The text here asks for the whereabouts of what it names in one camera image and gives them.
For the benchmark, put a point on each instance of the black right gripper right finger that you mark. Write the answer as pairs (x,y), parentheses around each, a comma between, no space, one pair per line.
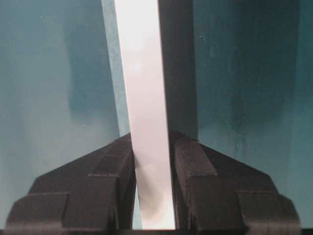
(216,194)

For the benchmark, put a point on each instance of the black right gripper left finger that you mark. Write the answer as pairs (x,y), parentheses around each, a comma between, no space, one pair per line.
(93,194)

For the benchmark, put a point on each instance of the white wooden board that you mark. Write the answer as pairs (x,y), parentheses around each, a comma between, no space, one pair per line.
(134,44)

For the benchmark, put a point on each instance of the teal table cloth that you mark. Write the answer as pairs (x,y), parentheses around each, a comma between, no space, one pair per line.
(238,77)

